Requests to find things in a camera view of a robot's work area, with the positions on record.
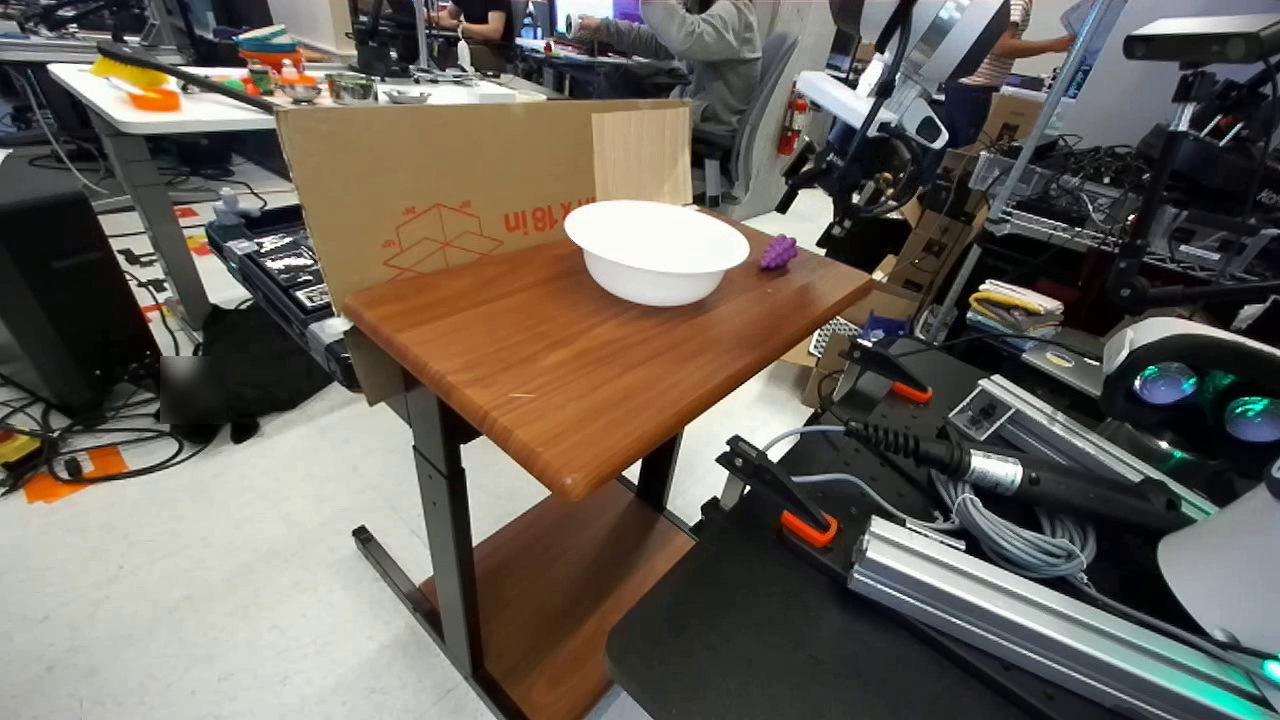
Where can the person in black shirt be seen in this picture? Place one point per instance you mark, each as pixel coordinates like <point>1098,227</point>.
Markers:
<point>475,21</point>

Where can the orange floor marker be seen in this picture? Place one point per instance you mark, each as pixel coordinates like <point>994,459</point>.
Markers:
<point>83,472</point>

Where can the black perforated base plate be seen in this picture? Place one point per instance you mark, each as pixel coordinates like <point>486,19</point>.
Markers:
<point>747,641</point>

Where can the slim aluminium rail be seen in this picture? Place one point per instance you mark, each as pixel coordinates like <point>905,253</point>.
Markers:
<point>1066,435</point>

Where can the white desk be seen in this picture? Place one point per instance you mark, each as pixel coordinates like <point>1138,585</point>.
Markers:
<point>145,113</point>

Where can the brown wooden table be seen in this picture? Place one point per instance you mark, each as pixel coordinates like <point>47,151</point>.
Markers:
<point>532,362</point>

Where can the black computer cabinet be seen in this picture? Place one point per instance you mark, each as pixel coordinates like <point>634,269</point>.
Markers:
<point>62,292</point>

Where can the white bowl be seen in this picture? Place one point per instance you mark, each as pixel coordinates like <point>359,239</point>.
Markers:
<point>654,246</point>

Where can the aluminium extrusion rail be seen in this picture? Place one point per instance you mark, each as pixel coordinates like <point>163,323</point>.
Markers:
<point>1012,601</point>

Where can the orange black clamp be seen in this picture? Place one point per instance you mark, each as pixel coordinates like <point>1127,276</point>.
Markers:
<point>784,507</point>
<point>886,378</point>

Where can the black overhead camera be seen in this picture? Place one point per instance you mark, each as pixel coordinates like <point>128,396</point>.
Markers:
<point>1203,42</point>

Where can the large cardboard sheet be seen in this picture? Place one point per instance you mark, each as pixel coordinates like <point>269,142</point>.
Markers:
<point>414,185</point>

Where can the black bag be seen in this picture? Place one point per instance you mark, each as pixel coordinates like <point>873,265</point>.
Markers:
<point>241,374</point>

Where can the brown cardboard box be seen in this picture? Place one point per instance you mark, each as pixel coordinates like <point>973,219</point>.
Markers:
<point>934,253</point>

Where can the yellow desk item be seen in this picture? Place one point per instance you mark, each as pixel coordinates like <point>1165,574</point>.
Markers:
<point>126,72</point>

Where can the yellow folded cloth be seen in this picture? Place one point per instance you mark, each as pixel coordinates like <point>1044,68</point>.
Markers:
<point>1012,304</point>

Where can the person in grey hoodie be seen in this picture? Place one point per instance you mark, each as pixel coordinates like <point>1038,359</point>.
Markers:
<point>707,46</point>

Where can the grey office chair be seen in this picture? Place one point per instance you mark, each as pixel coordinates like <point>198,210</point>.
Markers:
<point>752,122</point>

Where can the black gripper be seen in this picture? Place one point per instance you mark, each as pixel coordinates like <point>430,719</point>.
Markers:
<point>880,167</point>

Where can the orange desk item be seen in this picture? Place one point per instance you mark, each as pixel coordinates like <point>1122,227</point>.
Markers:
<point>152,99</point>

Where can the purple toy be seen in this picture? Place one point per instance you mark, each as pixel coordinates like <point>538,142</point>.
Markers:
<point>778,253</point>

